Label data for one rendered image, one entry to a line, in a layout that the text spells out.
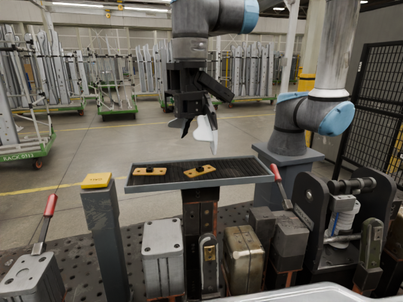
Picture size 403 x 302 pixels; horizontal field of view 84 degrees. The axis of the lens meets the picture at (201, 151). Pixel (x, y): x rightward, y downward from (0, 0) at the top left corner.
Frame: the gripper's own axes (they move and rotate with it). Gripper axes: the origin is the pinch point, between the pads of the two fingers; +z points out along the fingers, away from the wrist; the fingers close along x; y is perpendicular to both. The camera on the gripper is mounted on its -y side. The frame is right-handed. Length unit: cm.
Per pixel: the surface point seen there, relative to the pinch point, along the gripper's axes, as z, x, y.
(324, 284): 22.9, 31.6, -10.0
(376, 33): -48, -71, -271
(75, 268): 53, -34, 34
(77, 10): -215, -1103, -143
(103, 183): 7.4, -7.9, 22.4
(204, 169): 7.0, 0.4, -1.4
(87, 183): 7.3, -9.7, 25.7
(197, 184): 7.4, 5.1, 4.0
